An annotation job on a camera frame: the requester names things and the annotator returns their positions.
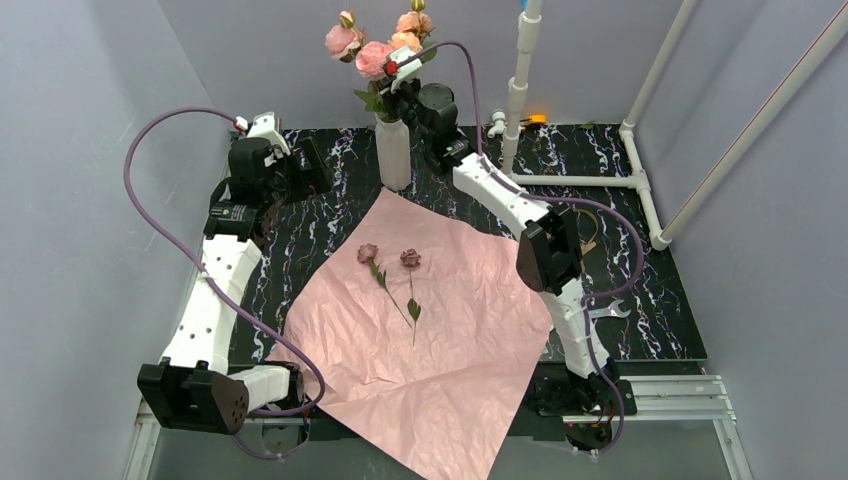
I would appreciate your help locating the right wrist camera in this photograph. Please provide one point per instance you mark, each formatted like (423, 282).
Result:
(402, 65)

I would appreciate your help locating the brown ribbon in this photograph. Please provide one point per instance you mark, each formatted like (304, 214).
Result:
(589, 226)

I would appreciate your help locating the pink wrapping paper sheet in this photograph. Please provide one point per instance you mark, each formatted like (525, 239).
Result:
(440, 406)

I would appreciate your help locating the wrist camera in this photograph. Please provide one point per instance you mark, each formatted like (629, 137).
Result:
(265, 126)
(402, 65)

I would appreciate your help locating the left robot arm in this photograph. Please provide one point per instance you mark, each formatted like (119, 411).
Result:
(191, 387)

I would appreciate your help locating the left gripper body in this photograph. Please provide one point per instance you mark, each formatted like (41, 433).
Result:
(309, 176)

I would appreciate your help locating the silver wrench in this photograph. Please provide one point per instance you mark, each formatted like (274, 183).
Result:
(615, 309)

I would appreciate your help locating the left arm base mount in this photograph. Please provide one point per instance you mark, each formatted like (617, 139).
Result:
(291, 408)

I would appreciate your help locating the aluminium rail frame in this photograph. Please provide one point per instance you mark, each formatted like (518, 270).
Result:
(421, 335)

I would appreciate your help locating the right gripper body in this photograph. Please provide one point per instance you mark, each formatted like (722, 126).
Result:
(403, 93)

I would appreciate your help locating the white ribbed vase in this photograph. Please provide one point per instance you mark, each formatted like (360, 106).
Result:
(394, 153)

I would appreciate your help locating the pink rose flower bunch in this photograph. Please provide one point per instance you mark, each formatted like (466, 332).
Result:
(346, 42)

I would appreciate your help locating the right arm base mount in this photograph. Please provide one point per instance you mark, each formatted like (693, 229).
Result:
(554, 391)

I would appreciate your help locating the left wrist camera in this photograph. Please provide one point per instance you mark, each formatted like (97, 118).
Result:
(265, 126)

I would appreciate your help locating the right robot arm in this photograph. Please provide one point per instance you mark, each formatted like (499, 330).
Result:
(549, 258)

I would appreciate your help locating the dark mauve rose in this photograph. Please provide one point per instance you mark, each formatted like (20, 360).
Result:
(366, 255)
(411, 261)

